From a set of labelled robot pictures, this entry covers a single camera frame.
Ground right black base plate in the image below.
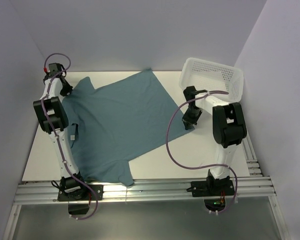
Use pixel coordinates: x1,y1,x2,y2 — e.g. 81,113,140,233
186,178,235,197

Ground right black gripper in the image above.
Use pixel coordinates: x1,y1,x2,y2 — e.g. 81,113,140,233
182,106,204,130

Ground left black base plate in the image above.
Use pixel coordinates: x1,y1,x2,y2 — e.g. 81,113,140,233
57,184,104,202

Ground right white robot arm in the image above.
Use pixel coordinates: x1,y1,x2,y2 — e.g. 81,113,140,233
182,90,247,195

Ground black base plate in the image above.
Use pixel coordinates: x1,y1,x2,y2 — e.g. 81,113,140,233
186,178,235,197
57,184,104,202

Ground teal blue t shirt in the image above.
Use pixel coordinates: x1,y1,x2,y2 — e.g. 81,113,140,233
62,69,188,186

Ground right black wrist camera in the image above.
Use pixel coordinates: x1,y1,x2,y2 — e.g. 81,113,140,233
183,85,197,102

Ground aluminium rail frame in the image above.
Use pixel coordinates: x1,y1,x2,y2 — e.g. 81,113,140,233
3,129,291,240

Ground white perforated plastic basket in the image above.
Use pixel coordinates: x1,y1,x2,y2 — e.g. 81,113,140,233
179,57,244,103

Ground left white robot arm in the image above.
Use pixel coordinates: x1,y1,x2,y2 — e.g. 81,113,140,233
33,72,88,201

